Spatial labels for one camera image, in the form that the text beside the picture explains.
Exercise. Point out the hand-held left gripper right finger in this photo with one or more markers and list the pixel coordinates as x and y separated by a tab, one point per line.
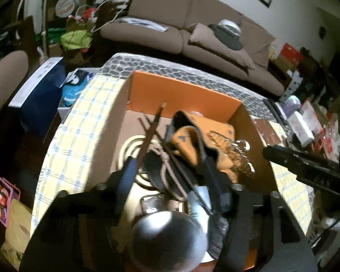
222	201

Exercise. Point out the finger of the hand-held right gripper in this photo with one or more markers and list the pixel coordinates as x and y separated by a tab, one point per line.
283	158

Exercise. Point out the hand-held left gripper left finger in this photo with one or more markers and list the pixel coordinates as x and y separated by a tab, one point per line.
129	170

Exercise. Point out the white spray can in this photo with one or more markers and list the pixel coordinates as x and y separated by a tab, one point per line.
198	204

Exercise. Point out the grey felt strip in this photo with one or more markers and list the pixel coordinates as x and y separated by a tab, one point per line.
218	238

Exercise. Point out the orange cardboard box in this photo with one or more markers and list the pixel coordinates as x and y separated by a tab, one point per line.
172	96

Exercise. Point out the brown leather mat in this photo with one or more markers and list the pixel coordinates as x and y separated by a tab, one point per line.
266	133

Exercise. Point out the red snack packets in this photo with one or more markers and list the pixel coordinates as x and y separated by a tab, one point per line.
327	144

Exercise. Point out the white tissue box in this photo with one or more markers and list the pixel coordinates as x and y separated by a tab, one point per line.
300	127

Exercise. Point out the black remote control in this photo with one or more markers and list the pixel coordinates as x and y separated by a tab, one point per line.
272	110
280	114

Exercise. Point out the red white plastic packet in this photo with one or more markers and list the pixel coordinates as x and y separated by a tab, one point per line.
311	113

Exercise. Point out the lilac round container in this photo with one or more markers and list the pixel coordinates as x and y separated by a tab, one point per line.
293	103

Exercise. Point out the yellow checked tablecloth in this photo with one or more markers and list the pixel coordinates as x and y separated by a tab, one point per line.
73	136

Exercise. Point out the blue plastic bag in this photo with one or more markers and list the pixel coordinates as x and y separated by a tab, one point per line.
73	90

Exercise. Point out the red cardboard box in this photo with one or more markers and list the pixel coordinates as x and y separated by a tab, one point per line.
291	52

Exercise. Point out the dark blue white carton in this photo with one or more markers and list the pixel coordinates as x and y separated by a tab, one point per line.
39	99

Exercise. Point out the beige paper bag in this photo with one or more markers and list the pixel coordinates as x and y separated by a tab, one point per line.
17	232

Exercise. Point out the pink toy packaging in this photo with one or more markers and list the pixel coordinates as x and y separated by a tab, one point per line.
4	201

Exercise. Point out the black round pad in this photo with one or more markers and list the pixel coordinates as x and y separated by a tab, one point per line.
229	41

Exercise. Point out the brown cushion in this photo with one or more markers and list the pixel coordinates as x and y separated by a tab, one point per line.
215	44

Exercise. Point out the green bag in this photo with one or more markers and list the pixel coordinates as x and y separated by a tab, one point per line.
75	41

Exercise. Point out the white round cap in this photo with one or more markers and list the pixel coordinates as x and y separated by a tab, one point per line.
228	24

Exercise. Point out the white papers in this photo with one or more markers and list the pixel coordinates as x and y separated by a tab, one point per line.
141	22

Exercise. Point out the brown padded chair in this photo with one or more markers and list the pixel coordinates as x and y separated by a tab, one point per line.
5	85

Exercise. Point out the brown sofa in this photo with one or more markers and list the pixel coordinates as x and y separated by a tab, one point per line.
158	2

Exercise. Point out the white pole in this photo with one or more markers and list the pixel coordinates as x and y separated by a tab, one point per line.
45	19

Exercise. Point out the round printed plaque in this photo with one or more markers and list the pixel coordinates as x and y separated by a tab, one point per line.
65	8

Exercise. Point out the small dark wall fixture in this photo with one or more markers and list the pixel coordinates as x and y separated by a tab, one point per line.
322	32

